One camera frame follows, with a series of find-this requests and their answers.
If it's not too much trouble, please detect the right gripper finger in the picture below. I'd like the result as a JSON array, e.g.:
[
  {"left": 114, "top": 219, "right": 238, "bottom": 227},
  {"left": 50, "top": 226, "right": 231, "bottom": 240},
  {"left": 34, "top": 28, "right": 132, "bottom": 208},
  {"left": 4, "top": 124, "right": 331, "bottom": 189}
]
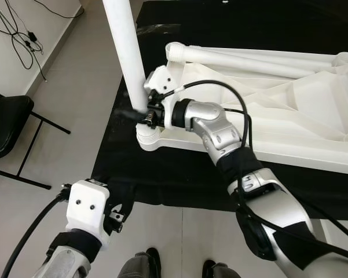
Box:
[{"left": 123, "top": 107, "right": 154, "bottom": 123}]

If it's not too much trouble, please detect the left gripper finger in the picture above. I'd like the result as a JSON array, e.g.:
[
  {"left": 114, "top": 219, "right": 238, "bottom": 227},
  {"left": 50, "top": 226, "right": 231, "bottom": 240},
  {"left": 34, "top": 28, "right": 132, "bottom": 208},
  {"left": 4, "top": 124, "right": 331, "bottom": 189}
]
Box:
[{"left": 117, "top": 184, "right": 135, "bottom": 216}]

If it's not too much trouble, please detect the white plastic table top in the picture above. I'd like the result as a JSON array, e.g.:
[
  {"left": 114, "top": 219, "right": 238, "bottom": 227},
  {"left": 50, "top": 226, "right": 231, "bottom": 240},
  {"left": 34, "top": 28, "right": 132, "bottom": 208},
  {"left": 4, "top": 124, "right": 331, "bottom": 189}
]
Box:
[{"left": 136, "top": 42, "right": 348, "bottom": 174}]

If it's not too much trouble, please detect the black table cloth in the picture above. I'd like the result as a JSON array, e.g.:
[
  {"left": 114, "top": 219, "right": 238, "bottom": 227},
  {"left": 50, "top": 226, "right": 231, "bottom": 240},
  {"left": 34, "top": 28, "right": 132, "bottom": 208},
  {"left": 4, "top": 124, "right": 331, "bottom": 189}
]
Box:
[{"left": 91, "top": 0, "right": 348, "bottom": 221}]

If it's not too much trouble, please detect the black folding chair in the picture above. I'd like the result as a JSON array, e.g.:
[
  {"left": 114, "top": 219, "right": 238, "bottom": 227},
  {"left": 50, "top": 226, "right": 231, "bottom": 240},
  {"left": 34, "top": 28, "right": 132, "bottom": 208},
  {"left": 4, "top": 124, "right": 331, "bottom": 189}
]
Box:
[{"left": 0, "top": 87, "right": 71, "bottom": 191}]

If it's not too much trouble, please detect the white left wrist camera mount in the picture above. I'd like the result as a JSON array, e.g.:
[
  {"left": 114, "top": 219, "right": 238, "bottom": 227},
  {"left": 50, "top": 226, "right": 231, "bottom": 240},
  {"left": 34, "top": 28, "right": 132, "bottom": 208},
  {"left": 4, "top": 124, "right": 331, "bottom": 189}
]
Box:
[{"left": 65, "top": 180, "right": 111, "bottom": 247}]

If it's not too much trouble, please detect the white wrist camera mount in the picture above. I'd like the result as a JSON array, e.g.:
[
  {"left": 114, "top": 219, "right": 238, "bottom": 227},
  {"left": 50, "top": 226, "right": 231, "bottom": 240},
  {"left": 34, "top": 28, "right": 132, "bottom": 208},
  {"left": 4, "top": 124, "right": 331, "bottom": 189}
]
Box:
[
  {"left": 65, "top": 180, "right": 111, "bottom": 247},
  {"left": 144, "top": 65, "right": 180, "bottom": 128}
]

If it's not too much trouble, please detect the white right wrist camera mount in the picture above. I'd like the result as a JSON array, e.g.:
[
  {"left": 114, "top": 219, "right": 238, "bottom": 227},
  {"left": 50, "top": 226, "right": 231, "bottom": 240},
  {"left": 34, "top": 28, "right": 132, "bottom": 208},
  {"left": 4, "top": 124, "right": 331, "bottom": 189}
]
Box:
[{"left": 144, "top": 65, "right": 180, "bottom": 128}]

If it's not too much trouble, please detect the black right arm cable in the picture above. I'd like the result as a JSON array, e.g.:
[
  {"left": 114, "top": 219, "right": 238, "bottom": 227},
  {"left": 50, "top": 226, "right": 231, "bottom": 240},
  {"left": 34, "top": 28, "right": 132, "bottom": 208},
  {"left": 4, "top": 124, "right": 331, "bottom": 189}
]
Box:
[{"left": 162, "top": 80, "right": 348, "bottom": 261}]

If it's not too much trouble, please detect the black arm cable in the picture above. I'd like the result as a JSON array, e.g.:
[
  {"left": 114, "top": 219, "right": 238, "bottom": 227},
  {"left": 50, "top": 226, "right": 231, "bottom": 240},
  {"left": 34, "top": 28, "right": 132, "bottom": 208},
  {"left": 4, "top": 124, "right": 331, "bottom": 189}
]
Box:
[
  {"left": 162, "top": 80, "right": 348, "bottom": 261},
  {"left": 1, "top": 184, "right": 70, "bottom": 278}
]

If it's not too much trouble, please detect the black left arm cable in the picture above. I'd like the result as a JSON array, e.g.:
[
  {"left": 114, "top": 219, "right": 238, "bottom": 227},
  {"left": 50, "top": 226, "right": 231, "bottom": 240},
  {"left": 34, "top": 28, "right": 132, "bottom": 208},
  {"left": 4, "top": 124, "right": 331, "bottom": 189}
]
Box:
[{"left": 1, "top": 184, "right": 70, "bottom": 278}]

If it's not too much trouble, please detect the black floor cable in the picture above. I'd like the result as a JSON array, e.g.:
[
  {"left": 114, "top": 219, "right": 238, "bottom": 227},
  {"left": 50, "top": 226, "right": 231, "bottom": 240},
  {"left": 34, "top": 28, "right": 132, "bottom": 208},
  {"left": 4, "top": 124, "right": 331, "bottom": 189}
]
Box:
[{"left": 0, "top": 0, "right": 82, "bottom": 82}]

